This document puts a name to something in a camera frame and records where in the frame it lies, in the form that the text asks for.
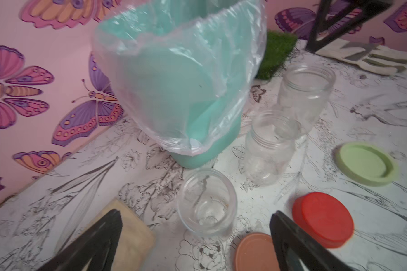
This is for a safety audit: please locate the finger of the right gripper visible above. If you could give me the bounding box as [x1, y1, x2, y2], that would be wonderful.
[305, 0, 393, 53]

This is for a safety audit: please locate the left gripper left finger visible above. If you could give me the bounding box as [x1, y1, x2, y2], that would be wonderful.
[39, 210, 123, 271]

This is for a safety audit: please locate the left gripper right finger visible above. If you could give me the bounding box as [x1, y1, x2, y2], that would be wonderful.
[269, 211, 352, 271]

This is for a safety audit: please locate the brown jar lid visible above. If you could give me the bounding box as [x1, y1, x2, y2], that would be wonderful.
[234, 233, 280, 271]

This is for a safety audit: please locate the red jar lid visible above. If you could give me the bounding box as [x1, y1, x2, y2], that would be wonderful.
[292, 192, 355, 248]

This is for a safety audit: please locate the green lid peanut jar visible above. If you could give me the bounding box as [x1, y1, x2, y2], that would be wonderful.
[276, 64, 336, 138]

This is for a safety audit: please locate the peanut jar clear plastic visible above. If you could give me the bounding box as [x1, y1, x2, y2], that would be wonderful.
[176, 168, 237, 237]

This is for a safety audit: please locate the red lid peanut jar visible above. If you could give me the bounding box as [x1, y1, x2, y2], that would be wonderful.
[243, 110, 300, 186]

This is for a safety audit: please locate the light green jar lid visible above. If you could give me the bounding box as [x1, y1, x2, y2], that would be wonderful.
[335, 142, 400, 187]

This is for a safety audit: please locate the left beige cloth glove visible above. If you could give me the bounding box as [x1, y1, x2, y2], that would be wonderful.
[87, 199, 156, 271]

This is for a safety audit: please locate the beige cloth glove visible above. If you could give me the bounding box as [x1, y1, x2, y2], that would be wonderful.
[87, 199, 156, 271]
[316, 38, 407, 76]

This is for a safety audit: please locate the right beige cloth glove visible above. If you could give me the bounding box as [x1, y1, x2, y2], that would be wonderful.
[316, 38, 407, 76]

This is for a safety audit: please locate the green artificial grass mat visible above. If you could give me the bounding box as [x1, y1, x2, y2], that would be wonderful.
[256, 30, 298, 80]

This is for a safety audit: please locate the mint green trash bin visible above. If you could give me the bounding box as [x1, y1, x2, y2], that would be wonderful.
[98, 0, 255, 170]

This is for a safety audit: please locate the clear plastic bin liner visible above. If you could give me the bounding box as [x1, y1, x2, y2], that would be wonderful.
[90, 0, 268, 157]

